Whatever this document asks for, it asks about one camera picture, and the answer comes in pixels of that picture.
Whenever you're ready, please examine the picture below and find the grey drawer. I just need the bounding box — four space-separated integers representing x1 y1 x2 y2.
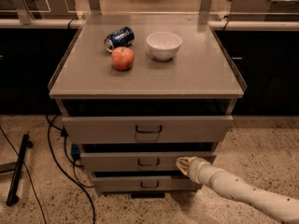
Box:
80 151 216 172
93 175 201 193
63 116 233 144

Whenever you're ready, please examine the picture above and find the grey drawer cabinet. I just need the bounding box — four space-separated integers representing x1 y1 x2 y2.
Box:
48 13 248 199

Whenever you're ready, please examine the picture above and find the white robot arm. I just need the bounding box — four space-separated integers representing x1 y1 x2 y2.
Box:
176 157 299 224

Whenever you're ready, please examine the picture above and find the blue soda can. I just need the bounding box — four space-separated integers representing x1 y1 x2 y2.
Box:
104 27 135 52

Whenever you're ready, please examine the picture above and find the grey top drawer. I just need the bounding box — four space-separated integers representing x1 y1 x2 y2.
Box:
63 116 233 144

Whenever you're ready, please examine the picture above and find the black floor cable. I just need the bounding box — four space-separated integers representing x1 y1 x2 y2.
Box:
45 114 96 224

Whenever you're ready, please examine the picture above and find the red apple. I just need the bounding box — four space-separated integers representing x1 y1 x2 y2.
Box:
111 47 135 71

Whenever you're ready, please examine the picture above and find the thin black cable left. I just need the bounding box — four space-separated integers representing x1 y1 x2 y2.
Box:
0 126 48 224

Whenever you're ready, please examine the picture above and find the grey bottom drawer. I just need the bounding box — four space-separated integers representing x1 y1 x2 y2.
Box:
93 175 201 193

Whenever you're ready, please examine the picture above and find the white ceramic bowl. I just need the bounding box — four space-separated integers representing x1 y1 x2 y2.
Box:
147 32 182 61

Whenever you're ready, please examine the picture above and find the black floor stand leg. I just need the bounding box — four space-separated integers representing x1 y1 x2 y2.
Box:
6 134 33 206

